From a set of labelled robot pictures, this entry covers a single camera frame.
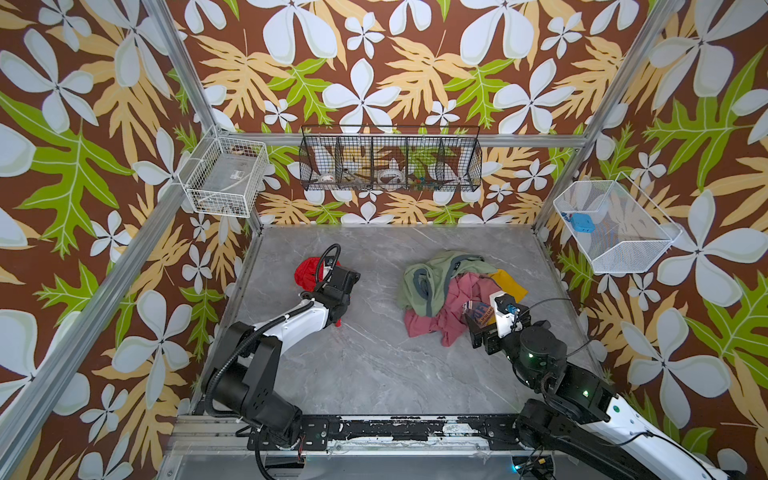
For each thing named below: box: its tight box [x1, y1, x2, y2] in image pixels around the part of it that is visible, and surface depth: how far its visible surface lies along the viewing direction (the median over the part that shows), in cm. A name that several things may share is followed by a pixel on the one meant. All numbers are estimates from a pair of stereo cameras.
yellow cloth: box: [489, 269, 529, 303], surface depth 106 cm
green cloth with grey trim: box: [399, 251, 498, 317], surface depth 86 cm
